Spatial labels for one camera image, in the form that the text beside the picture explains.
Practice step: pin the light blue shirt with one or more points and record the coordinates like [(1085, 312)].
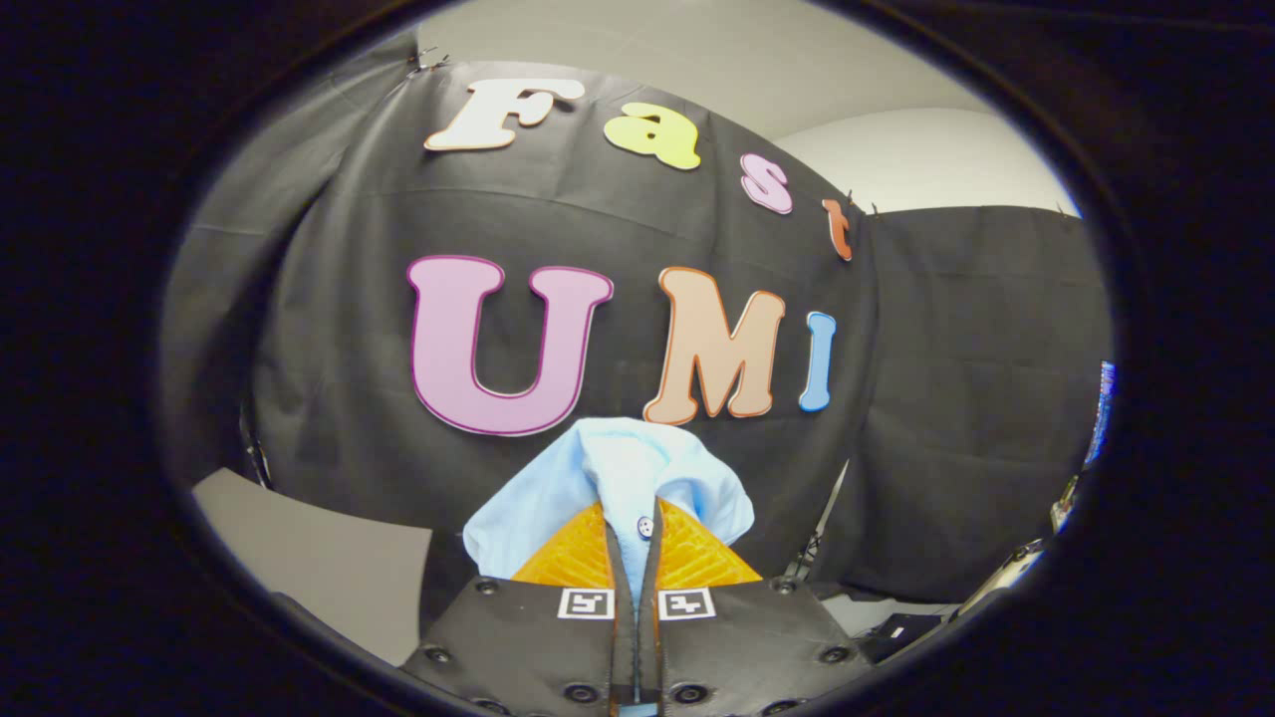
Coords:
[(618, 468)]

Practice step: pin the grey and beige cabinet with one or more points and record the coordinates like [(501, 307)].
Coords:
[(319, 558)]

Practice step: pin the thin black stand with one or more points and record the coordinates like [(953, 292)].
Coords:
[(257, 448)]

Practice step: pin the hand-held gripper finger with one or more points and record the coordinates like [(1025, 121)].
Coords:
[(650, 642), (626, 642)]

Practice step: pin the black box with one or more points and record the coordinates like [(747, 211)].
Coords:
[(896, 637)]

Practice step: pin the thin metal stand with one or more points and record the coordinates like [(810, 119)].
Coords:
[(822, 518)]

